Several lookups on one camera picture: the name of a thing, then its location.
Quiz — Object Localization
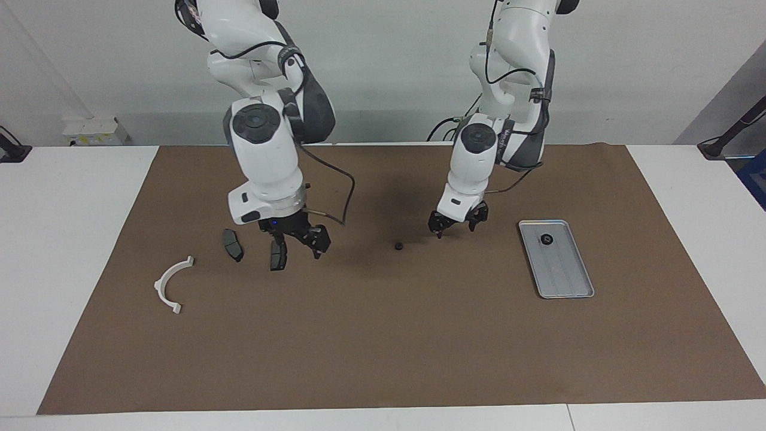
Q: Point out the silver metal ribbed tray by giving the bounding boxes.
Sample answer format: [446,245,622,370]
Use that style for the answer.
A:
[518,220,595,299]

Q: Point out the curved dark grey brake pad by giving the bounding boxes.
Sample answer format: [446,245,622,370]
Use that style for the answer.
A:
[223,229,244,263]

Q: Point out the brown paper table mat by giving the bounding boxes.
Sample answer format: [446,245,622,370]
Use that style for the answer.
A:
[37,144,766,415]

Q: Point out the white power strip box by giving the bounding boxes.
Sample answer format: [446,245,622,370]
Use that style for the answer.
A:
[63,117,130,146]

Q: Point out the black angled stand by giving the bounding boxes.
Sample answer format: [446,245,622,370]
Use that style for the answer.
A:
[697,96,766,160]

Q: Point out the blue box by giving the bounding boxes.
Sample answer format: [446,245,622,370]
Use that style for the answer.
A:
[736,150,766,211]

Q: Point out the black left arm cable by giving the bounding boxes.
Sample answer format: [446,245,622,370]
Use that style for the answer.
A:
[485,0,548,195]

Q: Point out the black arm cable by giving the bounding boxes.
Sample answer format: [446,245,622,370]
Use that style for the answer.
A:
[485,0,548,195]
[209,42,357,227]

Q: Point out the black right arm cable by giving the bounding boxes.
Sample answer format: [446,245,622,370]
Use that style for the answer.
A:
[209,42,357,227]

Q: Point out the black base cables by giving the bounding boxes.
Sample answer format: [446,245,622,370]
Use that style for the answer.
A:
[427,93,479,142]

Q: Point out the white semicircular plastic bracket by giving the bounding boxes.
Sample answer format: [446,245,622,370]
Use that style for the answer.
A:
[154,256,195,315]

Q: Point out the black clamp mount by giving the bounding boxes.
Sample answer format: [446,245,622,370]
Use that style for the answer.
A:
[0,125,32,163]

